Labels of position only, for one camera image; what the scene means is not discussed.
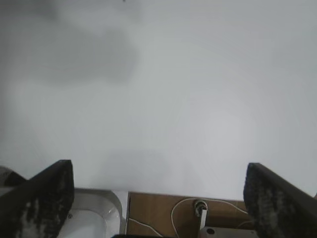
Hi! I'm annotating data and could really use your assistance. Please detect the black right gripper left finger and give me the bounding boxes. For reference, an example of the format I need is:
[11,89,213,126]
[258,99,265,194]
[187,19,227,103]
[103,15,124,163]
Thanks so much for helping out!
[0,159,75,238]

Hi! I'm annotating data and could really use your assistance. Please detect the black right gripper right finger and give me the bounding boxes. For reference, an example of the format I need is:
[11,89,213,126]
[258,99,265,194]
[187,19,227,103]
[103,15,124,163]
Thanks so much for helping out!
[243,162,317,238]

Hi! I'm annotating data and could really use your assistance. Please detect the grey metal block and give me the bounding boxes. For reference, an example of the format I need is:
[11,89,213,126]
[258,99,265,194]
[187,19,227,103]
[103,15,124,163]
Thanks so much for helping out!
[199,226,256,238]

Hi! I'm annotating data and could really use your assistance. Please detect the white plastic tray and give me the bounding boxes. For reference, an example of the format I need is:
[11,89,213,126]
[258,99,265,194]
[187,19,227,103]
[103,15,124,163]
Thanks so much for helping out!
[57,187,129,238]

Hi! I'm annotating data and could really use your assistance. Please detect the brown wooden board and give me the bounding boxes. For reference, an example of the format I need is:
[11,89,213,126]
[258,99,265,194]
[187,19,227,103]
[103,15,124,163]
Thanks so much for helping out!
[126,191,256,238]

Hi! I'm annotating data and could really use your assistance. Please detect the thin white cable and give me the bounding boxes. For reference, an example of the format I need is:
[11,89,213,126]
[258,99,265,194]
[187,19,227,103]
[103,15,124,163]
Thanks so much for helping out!
[128,217,163,237]
[170,197,249,238]

